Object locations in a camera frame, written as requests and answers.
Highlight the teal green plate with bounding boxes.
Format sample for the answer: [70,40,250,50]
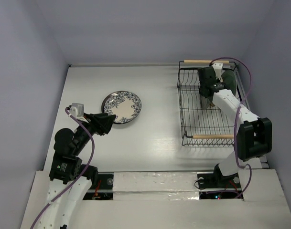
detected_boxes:
[221,69,237,96]

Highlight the blue floral white plate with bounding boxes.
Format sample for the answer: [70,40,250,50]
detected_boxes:
[103,92,141,123]

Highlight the dark green reindeer plate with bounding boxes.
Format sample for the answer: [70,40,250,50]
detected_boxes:
[200,95,215,110]

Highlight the silver foil strip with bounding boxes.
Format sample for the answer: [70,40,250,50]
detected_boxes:
[112,172,200,201]

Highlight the brown rimmed cream plate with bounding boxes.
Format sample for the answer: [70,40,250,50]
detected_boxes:
[101,90,143,125]

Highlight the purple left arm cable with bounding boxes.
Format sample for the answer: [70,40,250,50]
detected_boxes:
[30,106,96,229]

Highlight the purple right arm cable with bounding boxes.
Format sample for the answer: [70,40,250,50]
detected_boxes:
[211,56,254,199]

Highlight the white foreground board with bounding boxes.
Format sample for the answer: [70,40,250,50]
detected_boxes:
[21,169,291,229]

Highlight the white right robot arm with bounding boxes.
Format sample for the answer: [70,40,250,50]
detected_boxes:
[198,63,272,187]

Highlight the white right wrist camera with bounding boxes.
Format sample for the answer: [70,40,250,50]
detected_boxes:
[211,62,224,78]

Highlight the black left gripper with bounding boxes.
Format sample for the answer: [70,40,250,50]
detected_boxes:
[73,111,116,154]

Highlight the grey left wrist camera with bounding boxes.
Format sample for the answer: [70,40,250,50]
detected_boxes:
[68,103,85,120]

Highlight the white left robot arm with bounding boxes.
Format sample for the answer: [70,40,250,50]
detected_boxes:
[38,113,116,229]

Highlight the black wire dish rack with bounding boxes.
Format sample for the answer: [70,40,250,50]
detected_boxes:
[177,61,234,147]

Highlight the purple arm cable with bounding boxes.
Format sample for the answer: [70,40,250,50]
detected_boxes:
[211,56,254,199]
[30,106,96,229]

